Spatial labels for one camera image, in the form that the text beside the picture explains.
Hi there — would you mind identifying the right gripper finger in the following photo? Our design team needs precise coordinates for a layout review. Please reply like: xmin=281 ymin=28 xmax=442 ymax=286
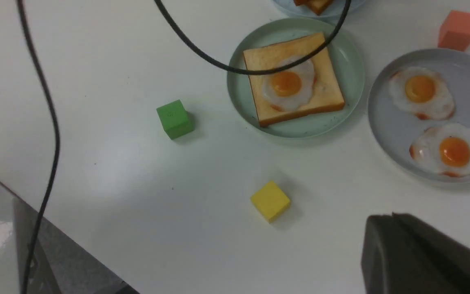
xmin=361 ymin=213 xmax=470 ymax=294

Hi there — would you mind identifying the toast slice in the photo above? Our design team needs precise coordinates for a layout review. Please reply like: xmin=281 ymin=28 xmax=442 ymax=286
xmin=293 ymin=0 xmax=334 ymax=16
xmin=243 ymin=32 xmax=346 ymax=128

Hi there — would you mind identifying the fried egg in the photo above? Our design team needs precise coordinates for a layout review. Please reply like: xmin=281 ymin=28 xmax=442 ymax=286
xmin=262 ymin=60 xmax=316 ymax=112
xmin=410 ymin=123 xmax=470 ymax=178
xmin=388 ymin=66 xmax=456 ymax=120

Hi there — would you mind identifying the yellow cube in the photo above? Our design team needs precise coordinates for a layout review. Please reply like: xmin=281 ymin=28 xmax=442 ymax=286
xmin=251 ymin=181 xmax=291 ymax=223

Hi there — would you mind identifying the mint green centre plate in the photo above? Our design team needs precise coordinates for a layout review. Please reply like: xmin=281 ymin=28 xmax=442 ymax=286
xmin=227 ymin=18 xmax=366 ymax=139

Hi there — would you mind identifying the grey egg plate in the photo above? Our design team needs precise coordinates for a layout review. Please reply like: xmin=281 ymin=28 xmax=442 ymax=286
xmin=367 ymin=48 xmax=470 ymax=184

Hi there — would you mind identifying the orange cube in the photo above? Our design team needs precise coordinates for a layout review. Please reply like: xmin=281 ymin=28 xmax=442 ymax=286
xmin=437 ymin=10 xmax=470 ymax=52

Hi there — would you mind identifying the light blue bread plate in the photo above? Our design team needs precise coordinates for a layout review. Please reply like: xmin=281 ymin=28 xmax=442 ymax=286
xmin=272 ymin=0 xmax=346 ymax=21

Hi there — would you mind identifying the green cube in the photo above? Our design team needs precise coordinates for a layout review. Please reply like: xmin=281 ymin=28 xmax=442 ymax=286
xmin=156 ymin=99 xmax=195 ymax=140

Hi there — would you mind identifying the black camera cable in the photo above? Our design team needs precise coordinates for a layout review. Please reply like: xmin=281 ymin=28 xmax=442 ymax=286
xmin=15 ymin=0 xmax=352 ymax=294

